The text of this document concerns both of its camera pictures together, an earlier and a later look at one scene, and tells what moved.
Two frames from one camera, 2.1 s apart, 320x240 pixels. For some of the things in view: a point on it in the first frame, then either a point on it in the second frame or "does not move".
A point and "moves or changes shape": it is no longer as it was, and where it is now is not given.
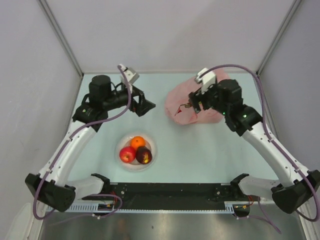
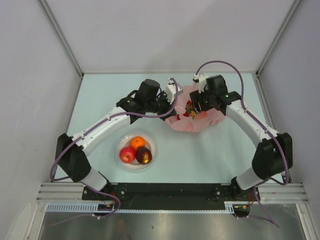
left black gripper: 144,105 to 168,106
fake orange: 137,141 does not move
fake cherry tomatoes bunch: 187,105 to 188,111
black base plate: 170,196 does not move
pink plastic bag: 178,107 moves or changes shape
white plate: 125,141 does not move
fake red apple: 127,154 does not move
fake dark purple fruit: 143,155 does not move
